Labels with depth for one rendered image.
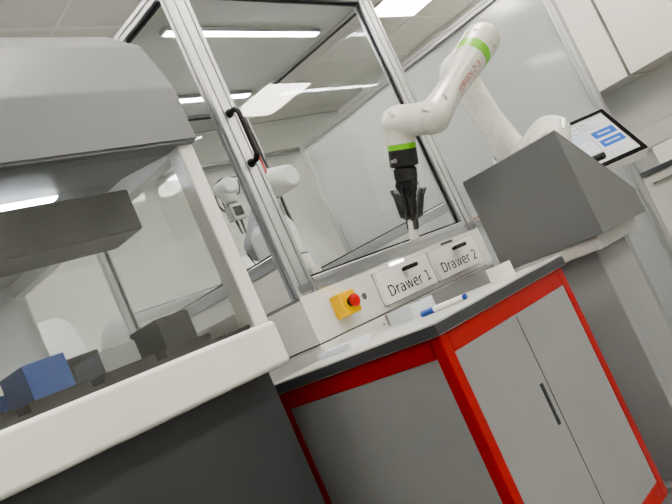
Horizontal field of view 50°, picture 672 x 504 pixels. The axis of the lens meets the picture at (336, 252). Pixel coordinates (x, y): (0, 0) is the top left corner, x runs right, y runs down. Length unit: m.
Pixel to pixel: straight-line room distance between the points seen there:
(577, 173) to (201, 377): 1.21
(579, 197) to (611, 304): 0.34
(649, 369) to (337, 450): 0.97
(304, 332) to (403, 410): 0.57
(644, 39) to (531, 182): 3.28
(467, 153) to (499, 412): 2.73
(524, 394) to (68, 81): 1.19
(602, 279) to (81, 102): 1.49
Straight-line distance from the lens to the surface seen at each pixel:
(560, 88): 3.83
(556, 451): 1.71
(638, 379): 2.30
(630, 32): 5.43
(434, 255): 2.53
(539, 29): 3.87
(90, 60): 1.74
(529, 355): 1.72
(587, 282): 2.25
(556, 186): 2.17
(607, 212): 2.19
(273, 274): 2.11
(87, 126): 1.59
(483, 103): 2.57
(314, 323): 2.06
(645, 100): 5.79
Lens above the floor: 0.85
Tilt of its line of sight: 5 degrees up
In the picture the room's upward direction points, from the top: 24 degrees counter-clockwise
